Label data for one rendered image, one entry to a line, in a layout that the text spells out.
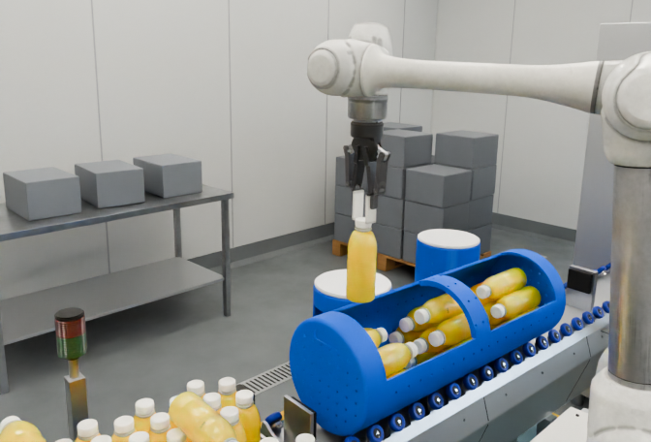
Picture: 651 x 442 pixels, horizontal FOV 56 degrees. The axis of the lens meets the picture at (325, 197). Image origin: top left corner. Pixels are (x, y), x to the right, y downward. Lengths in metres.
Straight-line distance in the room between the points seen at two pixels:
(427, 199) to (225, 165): 1.72
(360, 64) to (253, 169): 4.36
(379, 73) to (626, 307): 0.60
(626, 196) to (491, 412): 0.97
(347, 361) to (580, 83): 0.76
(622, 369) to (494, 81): 0.56
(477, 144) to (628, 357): 4.16
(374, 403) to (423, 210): 3.70
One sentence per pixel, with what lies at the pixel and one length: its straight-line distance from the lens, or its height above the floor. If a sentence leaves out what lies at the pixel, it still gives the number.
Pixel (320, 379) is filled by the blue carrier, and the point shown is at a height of 1.08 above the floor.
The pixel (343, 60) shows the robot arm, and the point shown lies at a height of 1.83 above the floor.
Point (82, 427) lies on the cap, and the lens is 1.41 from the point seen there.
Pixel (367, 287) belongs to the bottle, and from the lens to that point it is 1.48.
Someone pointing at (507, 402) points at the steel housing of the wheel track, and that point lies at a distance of 1.97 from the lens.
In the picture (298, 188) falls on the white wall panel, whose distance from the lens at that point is 5.92.
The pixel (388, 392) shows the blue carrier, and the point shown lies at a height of 1.09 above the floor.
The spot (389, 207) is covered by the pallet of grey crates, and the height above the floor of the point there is 0.57.
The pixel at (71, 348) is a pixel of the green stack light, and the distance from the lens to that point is 1.54.
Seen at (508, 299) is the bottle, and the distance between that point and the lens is 1.94.
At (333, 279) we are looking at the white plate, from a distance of 2.27.
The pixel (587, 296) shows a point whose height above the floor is 0.99.
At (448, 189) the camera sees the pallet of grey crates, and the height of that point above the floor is 0.81.
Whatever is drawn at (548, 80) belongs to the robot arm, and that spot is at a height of 1.80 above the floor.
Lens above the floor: 1.84
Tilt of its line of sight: 13 degrees down
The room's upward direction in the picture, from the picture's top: 1 degrees clockwise
